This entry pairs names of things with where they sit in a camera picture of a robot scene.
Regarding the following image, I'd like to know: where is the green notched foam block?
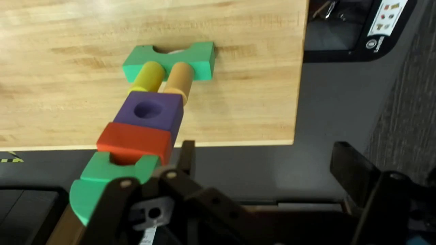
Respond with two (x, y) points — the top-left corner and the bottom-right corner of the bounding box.
(80, 151), (161, 185)

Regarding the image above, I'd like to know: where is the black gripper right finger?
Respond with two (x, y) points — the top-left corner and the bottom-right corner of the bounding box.
(330, 140), (436, 245)

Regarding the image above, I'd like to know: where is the yellow foam cylinder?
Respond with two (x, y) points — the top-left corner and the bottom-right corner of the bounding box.
(129, 60), (166, 94)

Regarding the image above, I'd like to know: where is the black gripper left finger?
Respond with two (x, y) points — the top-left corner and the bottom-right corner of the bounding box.
(80, 139), (274, 245)

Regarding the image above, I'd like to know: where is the green half-round foam block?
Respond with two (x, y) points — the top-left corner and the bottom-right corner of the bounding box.
(68, 176), (114, 227)

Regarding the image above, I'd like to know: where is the orange foam cylinder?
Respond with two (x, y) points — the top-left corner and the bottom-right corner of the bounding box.
(162, 61), (196, 102)

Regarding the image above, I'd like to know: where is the red foam block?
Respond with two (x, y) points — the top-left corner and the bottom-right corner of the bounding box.
(95, 121), (174, 166)

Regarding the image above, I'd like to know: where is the green foam bridge block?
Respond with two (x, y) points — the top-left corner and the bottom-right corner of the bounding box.
(121, 41), (216, 85)

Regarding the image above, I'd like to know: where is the black bin with sticker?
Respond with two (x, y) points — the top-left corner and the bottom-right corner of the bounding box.
(302, 0), (419, 64)

